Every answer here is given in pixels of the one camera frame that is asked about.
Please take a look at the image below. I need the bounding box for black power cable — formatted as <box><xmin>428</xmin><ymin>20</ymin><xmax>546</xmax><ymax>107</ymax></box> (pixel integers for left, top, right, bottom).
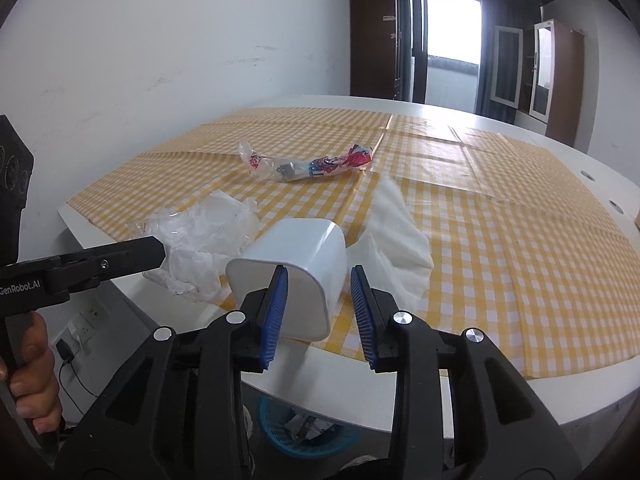
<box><xmin>59</xmin><ymin>359</ymin><xmax>101</xmax><ymax>397</ymax></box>

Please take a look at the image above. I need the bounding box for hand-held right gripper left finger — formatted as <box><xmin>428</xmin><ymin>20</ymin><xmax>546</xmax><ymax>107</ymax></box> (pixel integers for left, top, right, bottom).
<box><xmin>54</xmin><ymin>264</ymin><xmax>291</xmax><ymax>480</ymax></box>

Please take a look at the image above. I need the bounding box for person's left hand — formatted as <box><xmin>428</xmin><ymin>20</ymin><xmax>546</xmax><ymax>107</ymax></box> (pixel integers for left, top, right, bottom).
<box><xmin>0</xmin><ymin>312</ymin><xmax>63</xmax><ymax>433</ymax></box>

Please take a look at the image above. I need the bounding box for dark brown wardrobe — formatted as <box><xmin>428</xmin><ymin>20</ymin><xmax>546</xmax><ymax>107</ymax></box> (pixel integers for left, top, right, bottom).
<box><xmin>349</xmin><ymin>0</ymin><xmax>417</xmax><ymax>102</ymax></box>

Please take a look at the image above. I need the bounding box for blue plastic waste basket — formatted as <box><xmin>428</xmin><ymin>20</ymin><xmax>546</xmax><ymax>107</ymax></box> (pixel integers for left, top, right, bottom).
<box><xmin>256</xmin><ymin>395</ymin><xmax>362</xmax><ymax>461</ymax></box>

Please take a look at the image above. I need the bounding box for white tissue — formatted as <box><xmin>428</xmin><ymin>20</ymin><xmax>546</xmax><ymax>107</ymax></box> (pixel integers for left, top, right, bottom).
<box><xmin>349</xmin><ymin>176</ymin><xmax>434</xmax><ymax>312</ymax></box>

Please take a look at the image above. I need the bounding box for white cup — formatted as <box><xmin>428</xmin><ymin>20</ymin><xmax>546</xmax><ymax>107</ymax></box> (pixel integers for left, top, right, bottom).
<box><xmin>225</xmin><ymin>217</ymin><xmax>349</xmax><ymax>339</ymax></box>

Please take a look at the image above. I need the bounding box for white wall socket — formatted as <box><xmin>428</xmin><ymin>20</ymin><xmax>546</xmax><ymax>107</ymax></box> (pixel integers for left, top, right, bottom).
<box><xmin>66</xmin><ymin>306</ymin><xmax>109</xmax><ymax>349</ymax></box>

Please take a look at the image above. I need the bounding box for brown cabinet with glass doors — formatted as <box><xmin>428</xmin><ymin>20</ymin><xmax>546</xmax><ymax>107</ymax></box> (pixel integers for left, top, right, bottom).
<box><xmin>491</xmin><ymin>19</ymin><xmax>585</xmax><ymax>142</ymax></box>

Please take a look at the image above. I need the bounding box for glass balcony door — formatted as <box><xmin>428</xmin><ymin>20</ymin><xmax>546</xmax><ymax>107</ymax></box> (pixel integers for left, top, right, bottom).
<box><xmin>409</xmin><ymin>0</ymin><xmax>482</xmax><ymax>112</ymax></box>

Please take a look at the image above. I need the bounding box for colourful snack wrapper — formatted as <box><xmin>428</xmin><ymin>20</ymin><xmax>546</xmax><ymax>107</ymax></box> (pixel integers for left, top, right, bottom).
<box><xmin>237</xmin><ymin>140</ymin><xmax>374</xmax><ymax>184</ymax></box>

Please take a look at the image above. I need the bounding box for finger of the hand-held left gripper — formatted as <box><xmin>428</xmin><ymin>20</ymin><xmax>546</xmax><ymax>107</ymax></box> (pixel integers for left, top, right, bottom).
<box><xmin>52</xmin><ymin>236</ymin><xmax>167</xmax><ymax>283</ymax></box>

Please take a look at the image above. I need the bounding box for clear plastic bag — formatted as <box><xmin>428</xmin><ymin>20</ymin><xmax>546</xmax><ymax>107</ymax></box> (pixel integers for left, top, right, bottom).
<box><xmin>126</xmin><ymin>190</ymin><xmax>259</xmax><ymax>302</ymax></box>

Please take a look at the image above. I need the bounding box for yellow checked tablecloth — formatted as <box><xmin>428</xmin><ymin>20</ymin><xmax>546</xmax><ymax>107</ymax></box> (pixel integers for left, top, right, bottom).
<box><xmin>67</xmin><ymin>107</ymin><xmax>640</xmax><ymax>378</ymax></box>

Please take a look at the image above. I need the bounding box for crumpled white paper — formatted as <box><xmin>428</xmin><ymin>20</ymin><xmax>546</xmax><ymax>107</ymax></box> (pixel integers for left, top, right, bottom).
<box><xmin>286</xmin><ymin>412</ymin><xmax>343</xmax><ymax>443</ymax></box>

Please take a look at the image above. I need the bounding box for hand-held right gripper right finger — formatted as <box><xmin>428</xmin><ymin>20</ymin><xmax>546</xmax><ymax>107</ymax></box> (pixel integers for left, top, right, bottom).
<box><xmin>349</xmin><ymin>264</ymin><xmax>583</xmax><ymax>480</ymax></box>

